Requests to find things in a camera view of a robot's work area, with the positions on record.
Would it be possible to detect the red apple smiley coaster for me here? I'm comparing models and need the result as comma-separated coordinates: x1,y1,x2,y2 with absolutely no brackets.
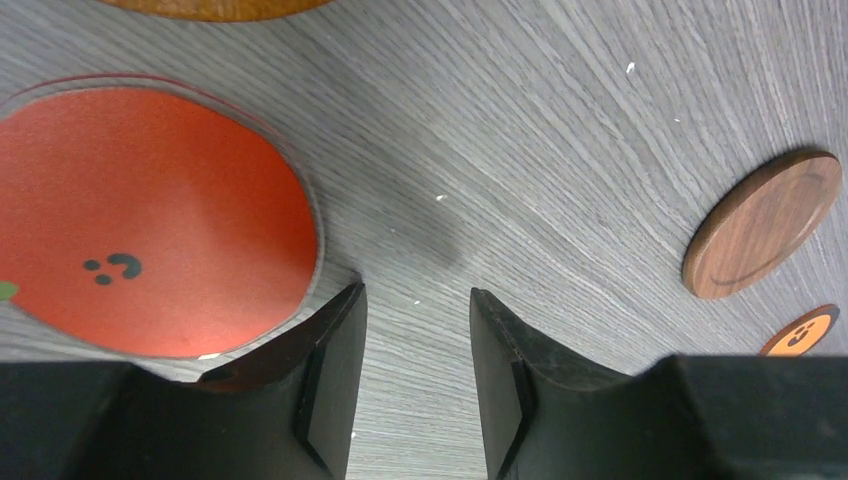
1,74,323,359

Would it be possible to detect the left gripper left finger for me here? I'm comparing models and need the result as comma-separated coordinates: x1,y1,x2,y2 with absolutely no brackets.
1,283,368,479

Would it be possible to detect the dark walnut round coaster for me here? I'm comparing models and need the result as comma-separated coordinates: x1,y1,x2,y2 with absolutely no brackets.
682,148,843,299

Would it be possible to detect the orange black smiley coaster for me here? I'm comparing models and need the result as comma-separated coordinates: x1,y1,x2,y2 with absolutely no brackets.
759,304,840,357

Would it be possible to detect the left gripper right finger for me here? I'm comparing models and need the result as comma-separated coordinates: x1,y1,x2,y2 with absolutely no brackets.
469,288,847,479

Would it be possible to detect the brown ridged wooden coaster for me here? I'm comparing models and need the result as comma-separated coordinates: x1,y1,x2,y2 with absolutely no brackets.
103,0,331,23

